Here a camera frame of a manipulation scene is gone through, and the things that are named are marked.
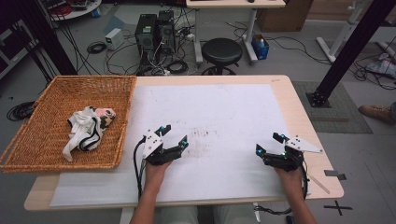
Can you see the thin wooden stick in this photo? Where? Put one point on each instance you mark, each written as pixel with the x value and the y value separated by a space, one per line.
pixel 319 184

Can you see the black metal post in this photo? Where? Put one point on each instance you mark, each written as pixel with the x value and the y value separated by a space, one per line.
pixel 46 37
pixel 351 46

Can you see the white stand legs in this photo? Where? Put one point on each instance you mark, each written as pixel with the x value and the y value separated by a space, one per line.
pixel 342 34

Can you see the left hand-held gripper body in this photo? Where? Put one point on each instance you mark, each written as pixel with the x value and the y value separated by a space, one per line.
pixel 152 146

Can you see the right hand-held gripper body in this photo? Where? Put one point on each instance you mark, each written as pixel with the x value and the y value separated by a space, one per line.
pixel 286 160

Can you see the black computer tower green label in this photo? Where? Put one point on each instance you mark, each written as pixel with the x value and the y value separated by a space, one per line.
pixel 145 37

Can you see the round white table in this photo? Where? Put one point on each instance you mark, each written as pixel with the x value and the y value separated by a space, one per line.
pixel 77 11

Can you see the grey floor mat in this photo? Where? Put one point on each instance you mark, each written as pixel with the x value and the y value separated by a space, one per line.
pixel 345 105

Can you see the dark metal rack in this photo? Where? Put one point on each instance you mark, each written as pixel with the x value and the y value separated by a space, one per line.
pixel 14 49

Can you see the black tape cross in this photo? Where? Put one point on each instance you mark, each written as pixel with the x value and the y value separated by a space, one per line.
pixel 337 207

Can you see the small white box device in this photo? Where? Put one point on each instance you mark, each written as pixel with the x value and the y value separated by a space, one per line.
pixel 113 39

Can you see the cardboard box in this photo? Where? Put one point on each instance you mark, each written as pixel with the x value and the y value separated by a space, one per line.
pixel 285 17

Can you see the black round stool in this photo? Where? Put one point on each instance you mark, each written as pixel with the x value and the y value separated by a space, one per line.
pixel 221 51

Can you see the white desk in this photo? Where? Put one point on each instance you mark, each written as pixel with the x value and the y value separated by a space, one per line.
pixel 233 3

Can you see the white printed tank top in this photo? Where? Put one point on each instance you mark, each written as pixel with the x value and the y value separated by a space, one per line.
pixel 84 130

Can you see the crumpled plastic bag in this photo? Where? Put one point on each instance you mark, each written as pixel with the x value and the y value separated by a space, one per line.
pixel 383 67

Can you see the grey tape piece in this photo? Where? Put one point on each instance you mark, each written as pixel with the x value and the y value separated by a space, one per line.
pixel 334 174

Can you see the person's right hand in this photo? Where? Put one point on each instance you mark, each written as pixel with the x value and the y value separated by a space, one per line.
pixel 291 180

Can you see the person's left hand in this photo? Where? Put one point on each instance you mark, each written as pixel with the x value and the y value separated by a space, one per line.
pixel 154 175

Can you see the wicker basket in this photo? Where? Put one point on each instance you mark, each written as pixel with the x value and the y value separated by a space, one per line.
pixel 43 137

